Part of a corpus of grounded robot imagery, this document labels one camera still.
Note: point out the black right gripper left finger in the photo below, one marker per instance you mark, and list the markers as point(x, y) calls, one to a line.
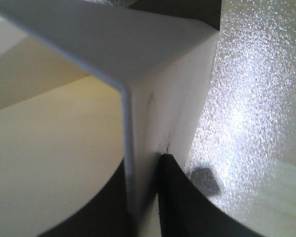
point(105, 215)

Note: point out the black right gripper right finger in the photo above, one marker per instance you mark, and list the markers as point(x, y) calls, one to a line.
point(185, 212)

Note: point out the white plastic trash bin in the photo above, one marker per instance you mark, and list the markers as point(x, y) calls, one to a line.
point(86, 84)

